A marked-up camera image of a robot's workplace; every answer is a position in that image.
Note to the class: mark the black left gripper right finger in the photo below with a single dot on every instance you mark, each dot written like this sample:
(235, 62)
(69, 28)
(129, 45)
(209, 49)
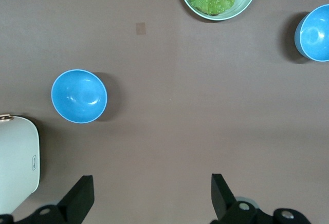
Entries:
(223, 203)

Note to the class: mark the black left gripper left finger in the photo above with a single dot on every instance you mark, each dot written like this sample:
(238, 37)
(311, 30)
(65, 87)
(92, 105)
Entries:
(77, 201)

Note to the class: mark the blue bowl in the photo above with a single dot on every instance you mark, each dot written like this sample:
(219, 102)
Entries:
(314, 32)
(79, 96)

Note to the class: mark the cream white toaster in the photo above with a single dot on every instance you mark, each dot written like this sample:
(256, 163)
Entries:
(18, 162)

